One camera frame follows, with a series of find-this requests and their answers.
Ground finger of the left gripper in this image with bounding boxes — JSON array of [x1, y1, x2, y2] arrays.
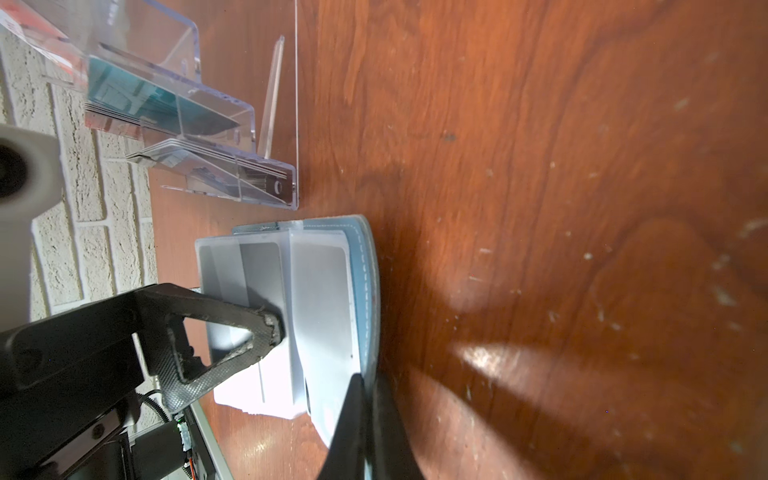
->
[[134, 283, 284, 414]]

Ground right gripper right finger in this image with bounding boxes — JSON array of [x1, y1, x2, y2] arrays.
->
[[368, 375, 423, 479]]

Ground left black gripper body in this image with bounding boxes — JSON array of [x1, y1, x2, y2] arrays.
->
[[1, 288, 146, 479]]

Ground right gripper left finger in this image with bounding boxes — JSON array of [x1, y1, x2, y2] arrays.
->
[[317, 374, 368, 480]]

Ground grey card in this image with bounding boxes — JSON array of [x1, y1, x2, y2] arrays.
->
[[197, 239, 289, 361]]

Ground blue leather card holder wallet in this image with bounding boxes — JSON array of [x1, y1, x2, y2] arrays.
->
[[213, 215, 381, 445]]

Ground clear acrylic card organizer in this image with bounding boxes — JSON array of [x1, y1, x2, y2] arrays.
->
[[1, 1, 299, 210]]

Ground teal blue cards stack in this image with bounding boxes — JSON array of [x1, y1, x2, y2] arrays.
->
[[87, 57, 237, 136]]

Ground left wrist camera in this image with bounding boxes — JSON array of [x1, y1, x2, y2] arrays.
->
[[1, 124, 64, 331]]

